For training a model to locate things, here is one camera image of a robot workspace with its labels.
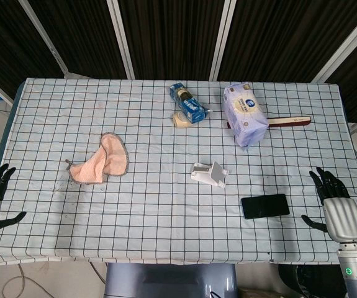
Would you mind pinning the white phone stand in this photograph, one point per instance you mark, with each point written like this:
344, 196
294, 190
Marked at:
209, 175

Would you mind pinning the pink cloth with grey edge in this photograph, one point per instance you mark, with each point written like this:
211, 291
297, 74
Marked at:
110, 161

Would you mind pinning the beige round bottle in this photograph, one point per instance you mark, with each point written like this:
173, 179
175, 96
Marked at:
181, 120

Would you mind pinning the white partition post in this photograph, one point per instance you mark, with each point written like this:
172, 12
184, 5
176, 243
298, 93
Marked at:
342, 43
223, 37
120, 37
43, 37

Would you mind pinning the black and silver right hand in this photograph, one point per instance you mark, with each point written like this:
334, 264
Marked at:
342, 217

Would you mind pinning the blue checkered tablecloth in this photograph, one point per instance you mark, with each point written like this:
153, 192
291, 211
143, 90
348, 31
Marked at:
103, 217

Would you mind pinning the blue drink carton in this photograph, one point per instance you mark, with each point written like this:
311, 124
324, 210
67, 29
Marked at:
189, 102

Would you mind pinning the black smartphone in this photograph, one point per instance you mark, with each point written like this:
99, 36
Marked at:
265, 206

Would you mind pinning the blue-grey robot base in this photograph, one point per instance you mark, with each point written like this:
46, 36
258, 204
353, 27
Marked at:
169, 279

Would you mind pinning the lilac tissue pack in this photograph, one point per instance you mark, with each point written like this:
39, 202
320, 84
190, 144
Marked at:
245, 115

